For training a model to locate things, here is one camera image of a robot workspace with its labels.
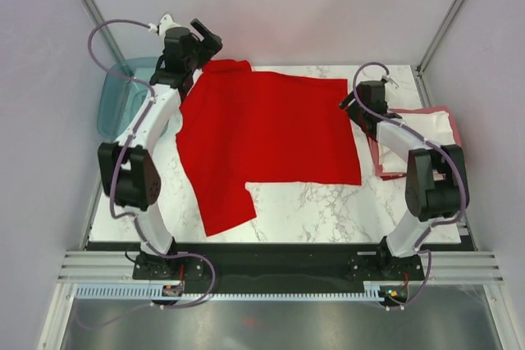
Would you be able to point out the white folded t shirt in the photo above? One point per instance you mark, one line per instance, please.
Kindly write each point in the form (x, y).
(439, 126)

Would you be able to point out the right aluminium corner post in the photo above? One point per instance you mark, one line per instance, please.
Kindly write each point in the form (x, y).
(449, 18)

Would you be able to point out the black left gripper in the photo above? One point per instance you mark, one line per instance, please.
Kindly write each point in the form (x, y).
(214, 43)

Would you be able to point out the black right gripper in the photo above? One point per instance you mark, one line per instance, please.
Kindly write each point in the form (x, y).
(352, 112)

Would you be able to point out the aluminium frame rail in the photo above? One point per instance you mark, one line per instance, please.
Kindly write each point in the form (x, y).
(445, 268)

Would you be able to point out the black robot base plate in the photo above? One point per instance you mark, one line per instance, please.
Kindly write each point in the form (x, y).
(275, 265)

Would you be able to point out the pink folded t shirt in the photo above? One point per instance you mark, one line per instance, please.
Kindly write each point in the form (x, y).
(373, 144)

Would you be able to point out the teal transparent plastic bin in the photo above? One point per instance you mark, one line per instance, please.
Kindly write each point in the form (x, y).
(121, 99)

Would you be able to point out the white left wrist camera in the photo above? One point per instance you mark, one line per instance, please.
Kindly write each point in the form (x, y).
(165, 23)

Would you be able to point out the aluminium corner post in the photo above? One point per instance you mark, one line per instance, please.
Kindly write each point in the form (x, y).
(97, 18)
(449, 18)

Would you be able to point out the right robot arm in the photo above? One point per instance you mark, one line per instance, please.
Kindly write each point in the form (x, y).
(436, 185)

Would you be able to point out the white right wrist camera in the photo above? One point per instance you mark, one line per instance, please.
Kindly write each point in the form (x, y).
(387, 79)

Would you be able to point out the red t shirt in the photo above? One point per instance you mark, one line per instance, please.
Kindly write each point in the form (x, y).
(244, 126)

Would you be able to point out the white slotted cable duct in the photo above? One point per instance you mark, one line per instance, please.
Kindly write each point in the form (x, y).
(163, 292)

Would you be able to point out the left aluminium corner post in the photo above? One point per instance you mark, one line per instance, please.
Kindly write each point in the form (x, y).
(97, 18)

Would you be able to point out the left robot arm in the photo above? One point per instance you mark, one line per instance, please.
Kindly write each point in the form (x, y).
(128, 173)

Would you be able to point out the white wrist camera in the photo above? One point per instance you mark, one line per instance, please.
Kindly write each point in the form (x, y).
(165, 23)
(387, 79)

